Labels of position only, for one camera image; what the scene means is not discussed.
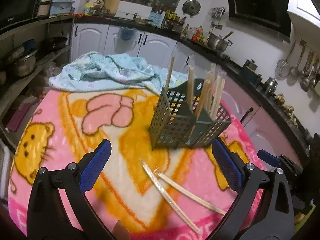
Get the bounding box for wooden chopstick pair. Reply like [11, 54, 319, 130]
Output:
[210, 75, 225, 120]

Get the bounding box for green right sleeve forearm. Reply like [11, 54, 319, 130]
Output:
[294, 204, 316, 234]

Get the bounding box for white lower cabinets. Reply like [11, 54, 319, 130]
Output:
[71, 23, 301, 165]

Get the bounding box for pink cartoon blanket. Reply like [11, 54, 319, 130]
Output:
[7, 88, 266, 240]

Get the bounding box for dark green utensil basket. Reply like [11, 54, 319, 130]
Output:
[149, 78, 231, 149]

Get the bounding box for garlic pile on counter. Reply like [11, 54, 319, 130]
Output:
[274, 93, 298, 127]

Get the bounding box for steel kettle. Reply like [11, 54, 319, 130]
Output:
[263, 77, 278, 95]

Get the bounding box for light blue patterned cloth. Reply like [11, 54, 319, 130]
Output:
[48, 51, 196, 95]

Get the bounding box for dark teal yellow rimmed container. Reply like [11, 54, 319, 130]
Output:
[240, 67, 262, 87]

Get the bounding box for hanging steel ladle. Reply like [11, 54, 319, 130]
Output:
[289, 43, 306, 77]

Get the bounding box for steel pot on shelf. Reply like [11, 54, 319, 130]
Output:
[14, 48, 37, 77]

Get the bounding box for steel stock pot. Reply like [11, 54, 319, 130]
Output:
[207, 31, 234, 53]

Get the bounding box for black wok on shelf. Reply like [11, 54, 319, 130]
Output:
[39, 36, 68, 51]

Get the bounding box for wooden shelf rack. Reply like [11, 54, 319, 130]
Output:
[0, 15, 75, 140]

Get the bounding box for red sauce bottle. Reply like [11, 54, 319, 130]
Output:
[191, 26, 203, 42]

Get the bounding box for white box on counter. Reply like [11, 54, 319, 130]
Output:
[115, 1, 152, 20]

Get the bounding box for light blue knife block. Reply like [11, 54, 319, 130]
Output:
[148, 11, 166, 28]

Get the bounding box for light blue dish tray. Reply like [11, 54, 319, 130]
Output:
[50, 0, 74, 15]

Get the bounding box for black range hood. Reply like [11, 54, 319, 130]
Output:
[228, 0, 291, 38]

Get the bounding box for white upper cabinet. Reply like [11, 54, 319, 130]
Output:
[288, 0, 319, 25]

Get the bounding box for hanging wire strainer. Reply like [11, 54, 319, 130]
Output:
[276, 40, 296, 78]

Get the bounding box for wall mounted steel lid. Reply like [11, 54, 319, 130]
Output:
[182, 0, 201, 18]

